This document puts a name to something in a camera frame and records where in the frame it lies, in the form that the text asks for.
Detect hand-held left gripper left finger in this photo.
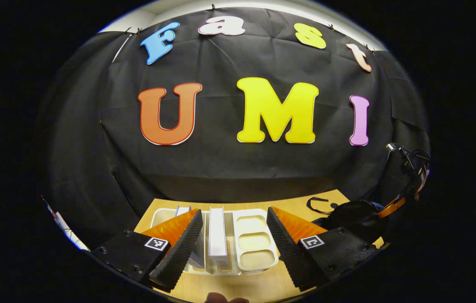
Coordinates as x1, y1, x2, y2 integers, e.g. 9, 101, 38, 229
90, 209, 204, 291

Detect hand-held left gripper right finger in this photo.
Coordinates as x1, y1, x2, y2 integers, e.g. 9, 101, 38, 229
266, 206, 377, 292

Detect blue-edged white book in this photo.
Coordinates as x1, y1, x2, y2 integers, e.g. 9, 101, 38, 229
175, 205, 205, 270

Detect blue schoolbag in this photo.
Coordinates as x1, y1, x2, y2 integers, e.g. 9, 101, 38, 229
311, 200, 388, 247

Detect black backdrop cloth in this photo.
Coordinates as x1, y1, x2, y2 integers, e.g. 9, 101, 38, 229
38, 6, 430, 249

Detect white side table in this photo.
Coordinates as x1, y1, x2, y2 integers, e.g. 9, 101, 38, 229
42, 196, 91, 252

